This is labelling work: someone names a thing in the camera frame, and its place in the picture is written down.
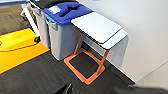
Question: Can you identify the white bin lid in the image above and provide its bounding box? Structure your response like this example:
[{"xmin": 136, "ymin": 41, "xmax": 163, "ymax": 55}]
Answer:
[{"xmin": 70, "ymin": 11, "xmax": 130, "ymax": 51}]

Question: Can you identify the white stand leg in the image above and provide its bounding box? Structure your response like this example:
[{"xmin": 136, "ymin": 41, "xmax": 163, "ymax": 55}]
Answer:
[{"xmin": 19, "ymin": 3, "xmax": 41, "ymax": 38}]

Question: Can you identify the orange floor frame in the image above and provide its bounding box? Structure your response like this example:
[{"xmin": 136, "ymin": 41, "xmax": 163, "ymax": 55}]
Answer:
[{"xmin": 62, "ymin": 31, "xmax": 110, "ymax": 86}]

